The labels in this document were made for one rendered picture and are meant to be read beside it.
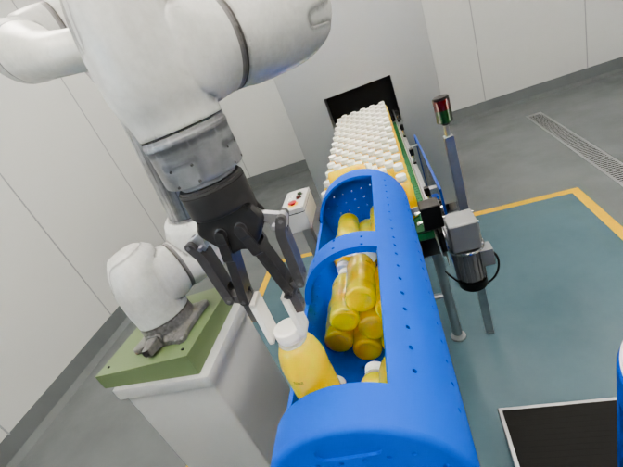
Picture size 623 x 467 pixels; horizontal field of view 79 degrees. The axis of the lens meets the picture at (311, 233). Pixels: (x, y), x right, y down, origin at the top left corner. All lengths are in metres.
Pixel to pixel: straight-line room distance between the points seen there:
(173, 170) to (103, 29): 0.13
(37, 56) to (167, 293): 0.64
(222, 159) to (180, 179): 0.05
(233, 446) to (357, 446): 0.83
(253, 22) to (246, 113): 5.33
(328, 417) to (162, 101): 0.40
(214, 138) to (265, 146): 5.42
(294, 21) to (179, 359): 0.86
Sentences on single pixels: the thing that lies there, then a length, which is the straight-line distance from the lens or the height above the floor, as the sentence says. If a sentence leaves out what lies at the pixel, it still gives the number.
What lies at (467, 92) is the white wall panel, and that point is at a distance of 5.56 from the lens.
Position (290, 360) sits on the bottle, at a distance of 0.53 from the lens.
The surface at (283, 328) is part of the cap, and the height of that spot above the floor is 1.32.
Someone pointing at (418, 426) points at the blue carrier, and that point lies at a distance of 0.52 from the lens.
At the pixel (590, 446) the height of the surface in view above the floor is 0.15.
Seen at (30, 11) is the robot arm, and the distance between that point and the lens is 0.93.
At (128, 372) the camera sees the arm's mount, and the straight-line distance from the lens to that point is 1.21.
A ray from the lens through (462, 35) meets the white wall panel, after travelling 5.45.
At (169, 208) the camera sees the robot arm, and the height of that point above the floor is 1.38.
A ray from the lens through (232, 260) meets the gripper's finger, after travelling 0.46.
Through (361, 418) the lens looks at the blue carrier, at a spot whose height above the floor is 1.23.
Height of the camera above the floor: 1.63
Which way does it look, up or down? 25 degrees down
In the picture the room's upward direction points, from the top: 23 degrees counter-clockwise
